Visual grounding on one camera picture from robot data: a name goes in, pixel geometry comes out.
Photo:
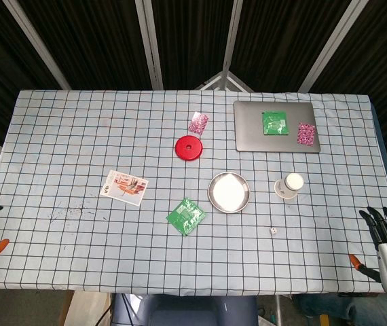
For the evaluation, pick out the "small white die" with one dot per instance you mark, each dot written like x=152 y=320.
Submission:
x=273 y=231

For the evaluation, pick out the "white paper cup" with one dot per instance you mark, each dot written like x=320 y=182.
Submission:
x=288 y=186

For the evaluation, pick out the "round steel plate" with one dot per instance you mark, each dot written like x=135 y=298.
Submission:
x=229 y=192

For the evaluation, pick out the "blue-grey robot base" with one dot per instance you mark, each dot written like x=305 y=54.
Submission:
x=186 y=310

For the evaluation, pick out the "dark blue under cloth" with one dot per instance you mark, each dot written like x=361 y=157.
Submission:
x=383 y=153

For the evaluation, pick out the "light blue checked tablecloth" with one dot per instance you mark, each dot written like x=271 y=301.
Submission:
x=78 y=136

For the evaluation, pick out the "metal table leg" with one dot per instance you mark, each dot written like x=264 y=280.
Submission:
x=277 y=310

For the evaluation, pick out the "illustrated postcard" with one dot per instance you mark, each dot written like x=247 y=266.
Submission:
x=124 y=187

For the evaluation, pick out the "pink patterned sachet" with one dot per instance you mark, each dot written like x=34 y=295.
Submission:
x=306 y=133
x=198 y=123

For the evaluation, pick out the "small green foil packet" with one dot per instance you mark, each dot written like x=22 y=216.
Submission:
x=274 y=123

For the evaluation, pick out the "large green foil packet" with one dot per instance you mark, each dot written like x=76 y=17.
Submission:
x=185 y=216

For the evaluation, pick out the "grey closed laptop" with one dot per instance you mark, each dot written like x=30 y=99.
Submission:
x=248 y=132

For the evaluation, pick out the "red round disc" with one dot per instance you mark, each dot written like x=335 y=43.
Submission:
x=189 y=147

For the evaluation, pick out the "white metal frame post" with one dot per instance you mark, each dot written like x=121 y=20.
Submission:
x=329 y=47
x=232 y=34
x=149 y=44
x=37 y=44

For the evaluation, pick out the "white triangular frame bracket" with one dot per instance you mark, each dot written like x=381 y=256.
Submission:
x=214 y=81

